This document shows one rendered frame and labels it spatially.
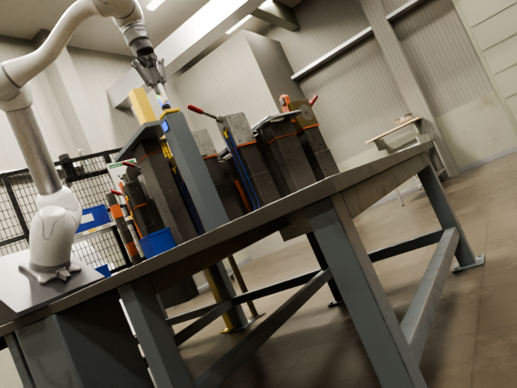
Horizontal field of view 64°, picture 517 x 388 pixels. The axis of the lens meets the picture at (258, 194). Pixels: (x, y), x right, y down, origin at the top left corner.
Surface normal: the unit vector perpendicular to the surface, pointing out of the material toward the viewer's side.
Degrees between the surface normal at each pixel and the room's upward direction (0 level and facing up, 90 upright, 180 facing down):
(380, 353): 90
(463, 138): 90
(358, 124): 90
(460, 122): 90
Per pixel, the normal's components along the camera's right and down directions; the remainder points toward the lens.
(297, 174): 0.57, -0.29
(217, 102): -0.49, 0.16
